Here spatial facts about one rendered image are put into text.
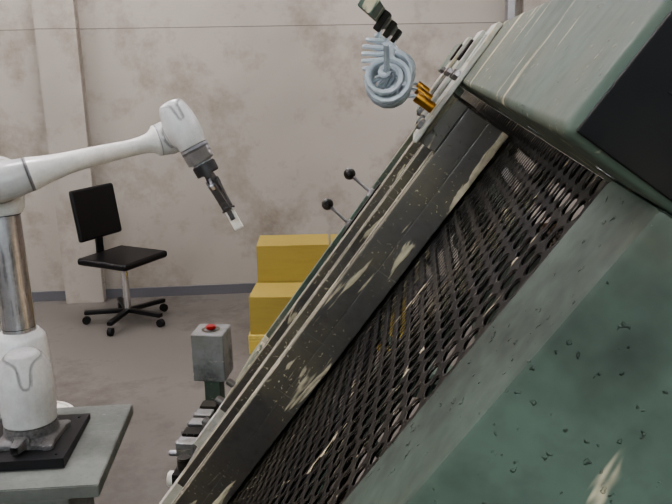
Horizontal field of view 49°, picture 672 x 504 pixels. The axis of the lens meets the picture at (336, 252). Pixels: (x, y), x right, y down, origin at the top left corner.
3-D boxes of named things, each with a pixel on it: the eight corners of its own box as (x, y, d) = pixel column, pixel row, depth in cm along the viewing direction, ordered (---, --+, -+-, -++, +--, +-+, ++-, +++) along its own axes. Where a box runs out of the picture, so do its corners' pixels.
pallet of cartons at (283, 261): (251, 318, 553) (247, 235, 537) (399, 311, 562) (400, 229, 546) (248, 359, 477) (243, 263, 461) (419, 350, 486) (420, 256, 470)
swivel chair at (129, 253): (176, 306, 585) (167, 180, 560) (162, 335, 523) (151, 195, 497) (94, 309, 582) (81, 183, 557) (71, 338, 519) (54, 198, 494)
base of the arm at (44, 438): (-17, 459, 210) (-20, 441, 209) (15, 425, 231) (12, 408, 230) (46, 457, 210) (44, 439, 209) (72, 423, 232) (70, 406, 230)
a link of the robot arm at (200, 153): (208, 139, 233) (217, 155, 234) (183, 152, 234) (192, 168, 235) (204, 140, 224) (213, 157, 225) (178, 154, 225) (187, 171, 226)
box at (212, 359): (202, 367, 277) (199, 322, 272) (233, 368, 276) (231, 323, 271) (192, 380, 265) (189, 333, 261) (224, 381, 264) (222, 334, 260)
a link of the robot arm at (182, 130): (211, 136, 226) (203, 141, 238) (186, 90, 223) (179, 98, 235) (180, 152, 222) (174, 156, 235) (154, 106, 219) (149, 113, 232)
